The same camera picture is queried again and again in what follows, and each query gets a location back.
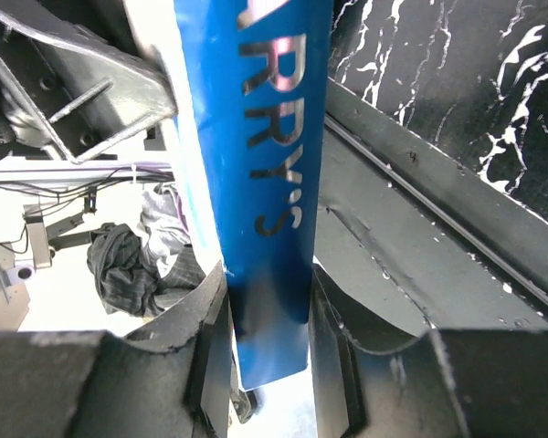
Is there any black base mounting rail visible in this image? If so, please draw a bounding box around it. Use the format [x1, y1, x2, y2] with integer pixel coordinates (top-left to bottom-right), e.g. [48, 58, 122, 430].
[315, 82, 548, 335]

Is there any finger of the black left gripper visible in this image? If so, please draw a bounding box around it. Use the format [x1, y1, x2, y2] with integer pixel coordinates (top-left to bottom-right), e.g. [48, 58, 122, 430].
[0, 1, 177, 164]

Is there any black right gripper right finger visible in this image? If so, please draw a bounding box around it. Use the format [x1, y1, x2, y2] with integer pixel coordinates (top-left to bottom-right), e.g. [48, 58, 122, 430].
[309, 267, 548, 437]

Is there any blue Harry's razor box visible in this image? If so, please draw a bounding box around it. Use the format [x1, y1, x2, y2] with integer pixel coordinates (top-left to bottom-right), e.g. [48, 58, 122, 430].
[158, 1, 332, 389]

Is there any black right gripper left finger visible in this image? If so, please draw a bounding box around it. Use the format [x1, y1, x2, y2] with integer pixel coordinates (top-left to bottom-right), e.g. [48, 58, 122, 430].
[0, 266, 231, 437]

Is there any pile of dark clothes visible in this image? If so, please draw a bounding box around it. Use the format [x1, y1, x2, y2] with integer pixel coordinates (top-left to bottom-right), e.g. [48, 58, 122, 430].
[87, 182, 206, 318]

